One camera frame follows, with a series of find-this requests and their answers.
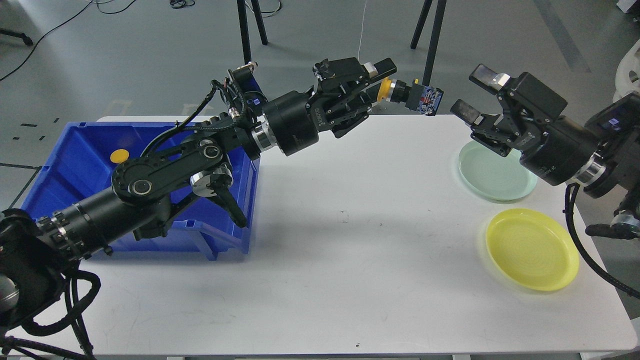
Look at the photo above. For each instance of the black stand legs right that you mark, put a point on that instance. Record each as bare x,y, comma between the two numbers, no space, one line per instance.
435,34

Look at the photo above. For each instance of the yellow push button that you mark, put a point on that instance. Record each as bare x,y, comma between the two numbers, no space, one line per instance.
416,97
119,156

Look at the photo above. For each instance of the black stand legs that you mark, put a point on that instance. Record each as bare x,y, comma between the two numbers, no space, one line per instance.
435,34
243,24

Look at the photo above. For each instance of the white office chair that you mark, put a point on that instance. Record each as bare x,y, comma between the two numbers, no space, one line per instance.
627,76

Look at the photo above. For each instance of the yellow push button back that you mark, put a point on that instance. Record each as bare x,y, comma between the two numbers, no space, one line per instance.
119,156

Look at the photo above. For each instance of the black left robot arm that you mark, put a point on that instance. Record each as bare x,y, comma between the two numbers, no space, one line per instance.
43,290

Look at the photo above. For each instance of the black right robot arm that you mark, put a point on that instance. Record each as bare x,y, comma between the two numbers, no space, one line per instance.
617,130

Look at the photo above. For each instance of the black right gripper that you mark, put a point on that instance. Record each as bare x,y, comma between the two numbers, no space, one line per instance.
552,147

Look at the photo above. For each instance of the blue plastic bin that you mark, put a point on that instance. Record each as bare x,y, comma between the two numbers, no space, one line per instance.
80,166

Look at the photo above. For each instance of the black stand legs left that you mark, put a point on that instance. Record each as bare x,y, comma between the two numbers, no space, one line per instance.
243,24

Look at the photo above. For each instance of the pale green plate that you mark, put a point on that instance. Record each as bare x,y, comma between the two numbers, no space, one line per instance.
493,177

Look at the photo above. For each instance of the yellow plate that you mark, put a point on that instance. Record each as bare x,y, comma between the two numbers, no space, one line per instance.
532,249

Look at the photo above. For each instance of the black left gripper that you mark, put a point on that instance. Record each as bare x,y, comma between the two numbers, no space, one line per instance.
293,122

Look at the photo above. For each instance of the yellow push button front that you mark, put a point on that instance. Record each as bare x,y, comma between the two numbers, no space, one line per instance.
416,97

